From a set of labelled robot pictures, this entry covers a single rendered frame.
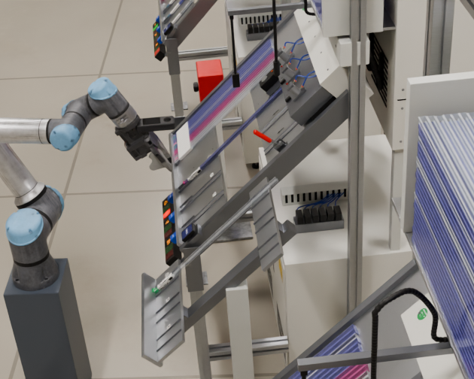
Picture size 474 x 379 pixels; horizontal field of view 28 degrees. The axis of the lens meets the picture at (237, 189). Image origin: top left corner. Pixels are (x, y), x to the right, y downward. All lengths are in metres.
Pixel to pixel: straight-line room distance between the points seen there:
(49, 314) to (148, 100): 2.27
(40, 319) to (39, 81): 2.60
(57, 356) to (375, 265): 1.10
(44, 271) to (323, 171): 1.04
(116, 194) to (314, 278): 1.67
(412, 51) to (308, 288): 0.86
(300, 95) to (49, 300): 1.05
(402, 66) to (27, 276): 1.34
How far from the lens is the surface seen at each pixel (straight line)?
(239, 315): 2.63
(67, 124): 2.74
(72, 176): 4.64
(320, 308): 3.10
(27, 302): 3.13
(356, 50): 2.55
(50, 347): 3.25
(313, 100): 2.69
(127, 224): 4.25
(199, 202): 2.98
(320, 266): 2.98
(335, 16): 2.52
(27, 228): 3.00
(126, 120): 2.82
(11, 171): 3.07
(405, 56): 2.64
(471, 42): 2.68
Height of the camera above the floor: 2.49
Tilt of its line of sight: 35 degrees down
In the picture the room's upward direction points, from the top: 4 degrees counter-clockwise
